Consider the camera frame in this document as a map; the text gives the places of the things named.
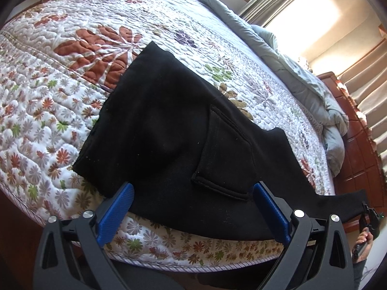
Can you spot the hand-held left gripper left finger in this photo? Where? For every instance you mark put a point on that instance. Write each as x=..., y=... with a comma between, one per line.
x=116, y=214

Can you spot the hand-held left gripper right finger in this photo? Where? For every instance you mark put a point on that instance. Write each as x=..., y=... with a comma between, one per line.
x=272, y=214

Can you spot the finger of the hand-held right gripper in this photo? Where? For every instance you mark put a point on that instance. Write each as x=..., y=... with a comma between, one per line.
x=368, y=210

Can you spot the black pants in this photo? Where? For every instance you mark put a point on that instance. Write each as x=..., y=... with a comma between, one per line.
x=166, y=142

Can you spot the person's right forearm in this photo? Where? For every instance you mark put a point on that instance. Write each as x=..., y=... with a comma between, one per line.
x=360, y=273

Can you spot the person's right hand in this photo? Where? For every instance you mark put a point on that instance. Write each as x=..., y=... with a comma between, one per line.
x=361, y=244

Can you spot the wooden bed headboard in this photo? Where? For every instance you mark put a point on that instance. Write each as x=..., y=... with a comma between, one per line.
x=356, y=145

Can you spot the floral quilted bedspread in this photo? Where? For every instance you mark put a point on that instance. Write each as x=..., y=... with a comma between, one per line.
x=60, y=111

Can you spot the beige curtain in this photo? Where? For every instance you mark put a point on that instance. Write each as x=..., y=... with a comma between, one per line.
x=369, y=75

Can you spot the grey-blue duvet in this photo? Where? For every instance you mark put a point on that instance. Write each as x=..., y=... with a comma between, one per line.
x=287, y=66

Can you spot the small patterned pillow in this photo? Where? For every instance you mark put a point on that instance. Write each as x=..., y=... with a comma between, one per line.
x=304, y=63

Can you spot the light blue quilted bedsheet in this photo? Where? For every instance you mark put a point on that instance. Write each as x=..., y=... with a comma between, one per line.
x=229, y=27

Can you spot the grey curtain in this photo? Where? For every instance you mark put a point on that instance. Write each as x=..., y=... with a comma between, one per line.
x=266, y=0

